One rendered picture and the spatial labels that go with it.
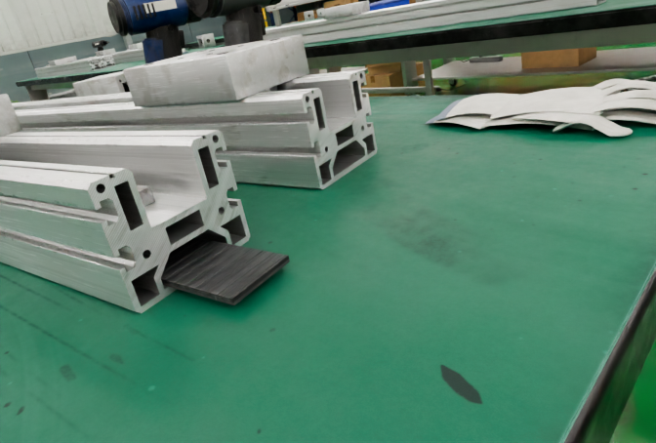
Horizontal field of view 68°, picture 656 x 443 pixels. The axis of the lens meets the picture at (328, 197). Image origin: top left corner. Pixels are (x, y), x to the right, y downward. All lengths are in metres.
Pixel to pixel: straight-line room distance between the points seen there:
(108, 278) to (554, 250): 0.26
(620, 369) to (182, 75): 0.41
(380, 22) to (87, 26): 11.42
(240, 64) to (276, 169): 0.10
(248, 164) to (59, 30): 12.46
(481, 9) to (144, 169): 1.52
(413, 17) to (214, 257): 1.63
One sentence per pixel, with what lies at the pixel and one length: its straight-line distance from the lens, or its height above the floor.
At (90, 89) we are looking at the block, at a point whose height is 0.86.
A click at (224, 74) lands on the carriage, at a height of 0.89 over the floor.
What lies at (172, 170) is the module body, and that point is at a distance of 0.36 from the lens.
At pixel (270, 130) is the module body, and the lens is 0.44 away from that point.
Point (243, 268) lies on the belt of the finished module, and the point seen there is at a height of 0.79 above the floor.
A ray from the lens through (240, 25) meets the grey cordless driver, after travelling 0.70.
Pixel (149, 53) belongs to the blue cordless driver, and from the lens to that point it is 0.87.
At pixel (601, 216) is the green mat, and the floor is 0.78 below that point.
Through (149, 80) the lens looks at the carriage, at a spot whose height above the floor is 0.89.
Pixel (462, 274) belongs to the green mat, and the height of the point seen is 0.78.
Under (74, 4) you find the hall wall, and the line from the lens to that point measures 13.11.
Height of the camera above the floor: 0.93
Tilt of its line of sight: 21 degrees down
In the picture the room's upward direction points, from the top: 11 degrees counter-clockwise
